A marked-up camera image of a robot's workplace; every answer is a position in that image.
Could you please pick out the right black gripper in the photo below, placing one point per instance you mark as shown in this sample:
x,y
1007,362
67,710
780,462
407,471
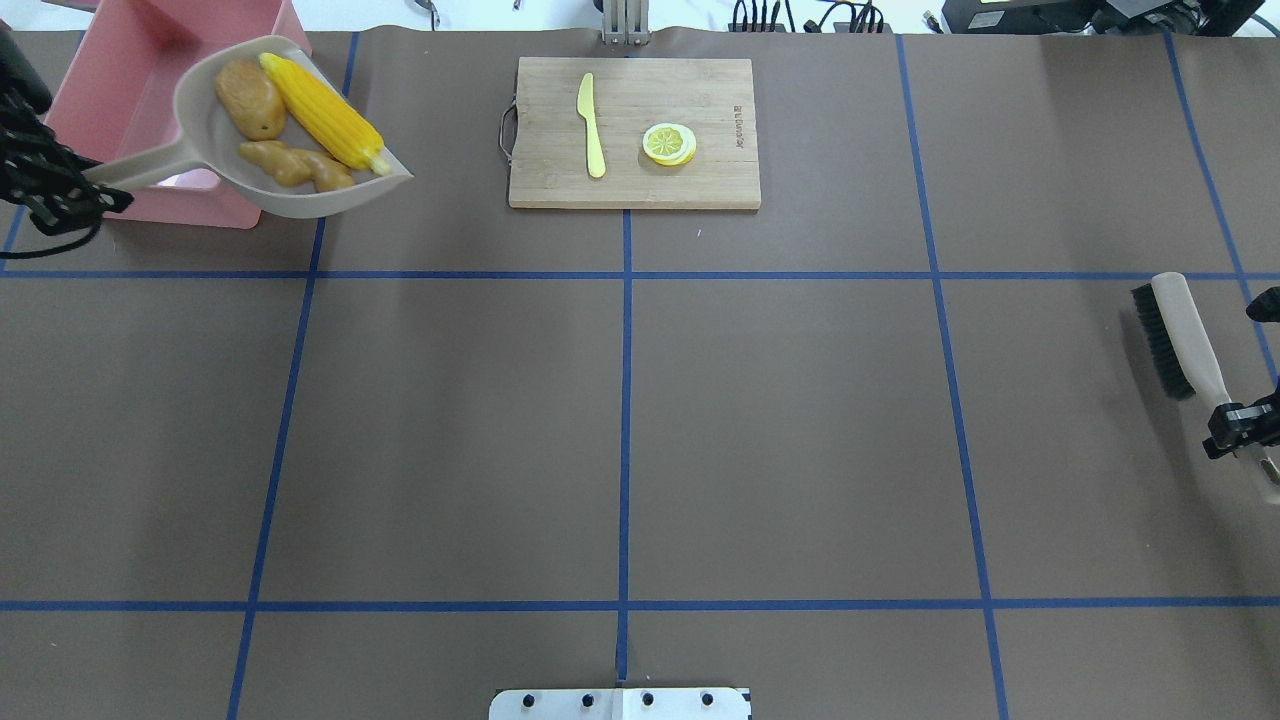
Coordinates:
x,y
1243,420

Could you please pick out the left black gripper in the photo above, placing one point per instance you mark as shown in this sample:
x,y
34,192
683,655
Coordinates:
x,y
45,175

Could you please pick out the beige hand brush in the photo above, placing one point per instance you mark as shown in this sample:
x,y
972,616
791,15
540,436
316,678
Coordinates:
x,y
1187,366

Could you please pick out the beige plastic dustpan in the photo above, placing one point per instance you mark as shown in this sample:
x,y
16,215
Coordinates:
x,y
207,139

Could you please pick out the brown toy potato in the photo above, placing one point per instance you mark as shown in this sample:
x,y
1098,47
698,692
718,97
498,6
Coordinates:
x,y
251,100

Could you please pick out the tan toy ginger root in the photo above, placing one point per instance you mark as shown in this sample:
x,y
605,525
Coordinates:
x,y
291,167

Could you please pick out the yellow toy corn cob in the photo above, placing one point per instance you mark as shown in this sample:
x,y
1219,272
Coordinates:
x,y
326,115

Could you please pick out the pink plastic bin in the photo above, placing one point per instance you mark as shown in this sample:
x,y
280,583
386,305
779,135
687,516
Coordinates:
x,y
116,99

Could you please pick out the yellow plastic toy knife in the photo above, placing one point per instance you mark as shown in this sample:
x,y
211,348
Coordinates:
x,y
585,107

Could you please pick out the yellow toy lemon slice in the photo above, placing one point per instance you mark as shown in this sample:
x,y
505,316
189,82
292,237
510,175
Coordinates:
x,y
669,144

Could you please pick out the bamboo cutting board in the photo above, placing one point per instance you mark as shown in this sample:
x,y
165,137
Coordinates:
x,y
713,97

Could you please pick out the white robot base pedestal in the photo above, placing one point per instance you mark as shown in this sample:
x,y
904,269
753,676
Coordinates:
x,y
623,703

